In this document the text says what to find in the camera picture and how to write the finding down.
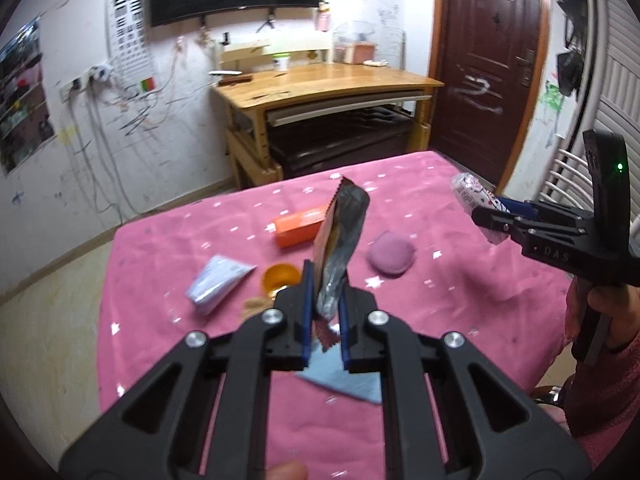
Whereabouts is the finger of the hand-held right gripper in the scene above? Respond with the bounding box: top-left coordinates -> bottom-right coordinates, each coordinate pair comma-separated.
471,205 -> 526,247
492,195 -> 543,217

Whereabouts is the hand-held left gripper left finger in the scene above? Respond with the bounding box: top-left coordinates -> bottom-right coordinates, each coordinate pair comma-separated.
59,259 -> 316,480

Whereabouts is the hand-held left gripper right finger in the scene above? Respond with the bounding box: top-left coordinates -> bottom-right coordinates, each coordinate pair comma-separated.
337,285 -> 593,480

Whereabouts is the white patterned packet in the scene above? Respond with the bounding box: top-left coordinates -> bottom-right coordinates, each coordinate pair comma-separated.
450,172 -> 507,247

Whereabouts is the brown foil snack bag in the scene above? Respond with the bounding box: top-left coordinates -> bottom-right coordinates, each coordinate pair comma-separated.
312,176 -> 372,351

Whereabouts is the person's right forearm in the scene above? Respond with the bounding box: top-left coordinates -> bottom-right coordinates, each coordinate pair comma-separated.
562,342 -> 640,468

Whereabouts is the person's right hand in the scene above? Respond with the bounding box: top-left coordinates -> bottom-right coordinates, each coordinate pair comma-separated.
565,280 -> 640,356

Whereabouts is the person's left hand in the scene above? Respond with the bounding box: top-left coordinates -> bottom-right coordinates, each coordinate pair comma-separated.
262,462 -> 309,480

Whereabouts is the yellow round lid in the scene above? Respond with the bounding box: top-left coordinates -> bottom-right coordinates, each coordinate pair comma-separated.
263,263 -> 302,297

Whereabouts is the blue cloth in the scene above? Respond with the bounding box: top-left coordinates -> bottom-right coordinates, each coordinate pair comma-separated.
294,350 -> 383,406

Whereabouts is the white metal chair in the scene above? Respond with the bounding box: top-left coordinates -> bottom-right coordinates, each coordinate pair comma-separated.
542,147 -> 596,211

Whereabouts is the pink star tablecloth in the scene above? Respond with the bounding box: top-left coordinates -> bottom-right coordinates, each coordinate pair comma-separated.
99,150 -> 581,480

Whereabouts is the long orange box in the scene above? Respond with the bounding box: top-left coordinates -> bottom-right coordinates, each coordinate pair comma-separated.
272,205 -> 333,250

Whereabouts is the purple round pad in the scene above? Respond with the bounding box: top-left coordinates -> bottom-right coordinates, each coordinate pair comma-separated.
367,231 -> 417,277

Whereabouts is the pale lavender packet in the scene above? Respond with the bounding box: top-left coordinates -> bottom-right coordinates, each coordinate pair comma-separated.
186,255 -> 257,316

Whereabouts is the brown door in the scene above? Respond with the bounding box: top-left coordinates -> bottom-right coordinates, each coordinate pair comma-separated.
427,0 -> 551,196

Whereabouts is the white slatted shutter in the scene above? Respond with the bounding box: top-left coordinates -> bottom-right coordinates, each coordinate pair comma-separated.
580,0 -> 640,221

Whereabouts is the wooden desk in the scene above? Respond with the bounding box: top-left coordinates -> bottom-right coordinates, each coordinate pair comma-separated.
210,62 -> 445,191

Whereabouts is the white desk shelf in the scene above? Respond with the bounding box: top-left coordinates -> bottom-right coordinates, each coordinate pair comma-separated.
220,42 -> 333,73

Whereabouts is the eye chart poster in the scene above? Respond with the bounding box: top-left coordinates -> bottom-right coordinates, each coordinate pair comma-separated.
104,0 -> 157,93

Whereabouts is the wall poster of shelves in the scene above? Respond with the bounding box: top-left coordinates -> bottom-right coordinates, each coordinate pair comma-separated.
0,15 -> 56,176

